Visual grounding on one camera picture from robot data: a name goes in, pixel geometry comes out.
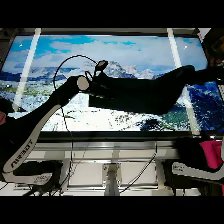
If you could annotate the pink garment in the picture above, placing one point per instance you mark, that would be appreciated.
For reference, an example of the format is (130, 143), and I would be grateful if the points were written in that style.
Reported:
(213, 153)

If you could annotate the silver frame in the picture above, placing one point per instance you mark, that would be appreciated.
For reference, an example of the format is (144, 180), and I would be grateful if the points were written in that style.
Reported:
(113, 180)

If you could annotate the black pants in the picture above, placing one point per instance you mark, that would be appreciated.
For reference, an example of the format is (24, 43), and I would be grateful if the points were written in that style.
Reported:
(143, 95)

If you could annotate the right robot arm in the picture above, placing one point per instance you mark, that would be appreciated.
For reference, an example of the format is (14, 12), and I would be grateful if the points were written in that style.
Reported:
(196, 171)

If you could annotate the heap of clothes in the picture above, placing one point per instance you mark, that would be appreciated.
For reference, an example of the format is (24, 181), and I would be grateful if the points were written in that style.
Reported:
(215, 43)

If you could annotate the black garment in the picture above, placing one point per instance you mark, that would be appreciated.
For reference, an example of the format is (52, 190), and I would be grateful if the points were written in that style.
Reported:
(188, 151)

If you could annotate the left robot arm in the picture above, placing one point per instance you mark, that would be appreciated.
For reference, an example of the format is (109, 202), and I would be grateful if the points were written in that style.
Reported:
(30, 133)

